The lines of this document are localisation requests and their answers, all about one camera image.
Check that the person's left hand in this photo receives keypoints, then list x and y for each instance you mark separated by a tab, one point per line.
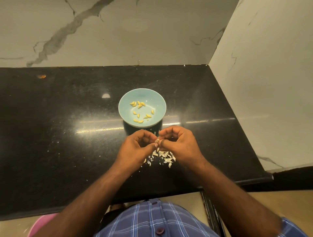
129	154

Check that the person's right hand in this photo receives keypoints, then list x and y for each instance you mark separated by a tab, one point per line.
185	145

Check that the pile of garlic skins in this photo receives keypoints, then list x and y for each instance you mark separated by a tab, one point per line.
164	156

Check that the small garlic clove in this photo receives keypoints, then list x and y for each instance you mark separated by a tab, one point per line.
157	141

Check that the light blue bowl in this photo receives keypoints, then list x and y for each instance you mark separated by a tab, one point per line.
157	119

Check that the cluster of peeled garlic cloves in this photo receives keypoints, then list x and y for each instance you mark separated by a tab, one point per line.
140	104

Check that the person's right forearm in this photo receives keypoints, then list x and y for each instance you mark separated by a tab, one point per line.
239	202

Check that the person's left forearm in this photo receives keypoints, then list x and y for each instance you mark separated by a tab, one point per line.
80	207

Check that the black cabinet trim strip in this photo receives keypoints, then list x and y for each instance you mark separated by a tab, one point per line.
211	215

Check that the blue plaid shirt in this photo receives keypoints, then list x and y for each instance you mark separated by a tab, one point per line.
159	222

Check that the pink plastic bucket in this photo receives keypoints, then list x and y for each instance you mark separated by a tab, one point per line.
41	224

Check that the small orange scrap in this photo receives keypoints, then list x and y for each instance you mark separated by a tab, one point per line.
42	76

